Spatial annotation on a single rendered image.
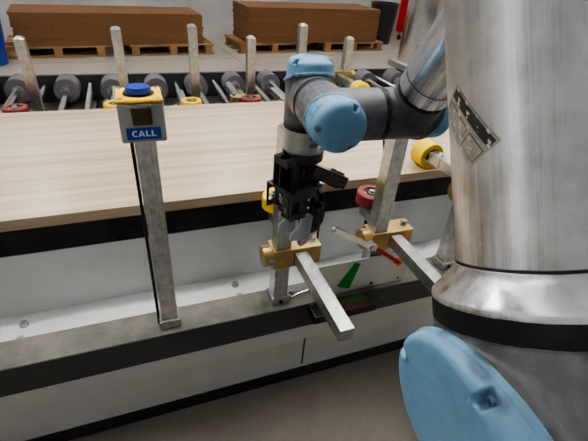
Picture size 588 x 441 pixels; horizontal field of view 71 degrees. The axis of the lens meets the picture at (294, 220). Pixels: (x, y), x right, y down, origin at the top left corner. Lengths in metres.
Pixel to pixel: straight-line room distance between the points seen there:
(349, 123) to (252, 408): 1.31
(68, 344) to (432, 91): 0.85
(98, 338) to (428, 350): 0.84
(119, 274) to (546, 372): 1.04
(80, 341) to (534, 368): 0.90
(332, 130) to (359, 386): 1.36
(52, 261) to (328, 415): 1.09
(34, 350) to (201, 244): 0.43
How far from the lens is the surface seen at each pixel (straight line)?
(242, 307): 1.02
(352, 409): 1.72
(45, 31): 6.60
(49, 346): 1.03
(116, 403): 1.56
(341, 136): 0.56
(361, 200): 1.09
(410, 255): 0.98
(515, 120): 0.24
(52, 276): 1.17
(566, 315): 0.24
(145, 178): 0.76
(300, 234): 0.79
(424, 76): 0.56
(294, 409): 1.68
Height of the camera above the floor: 1.43
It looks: 33 degrees down
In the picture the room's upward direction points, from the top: 5 degrees clockwise
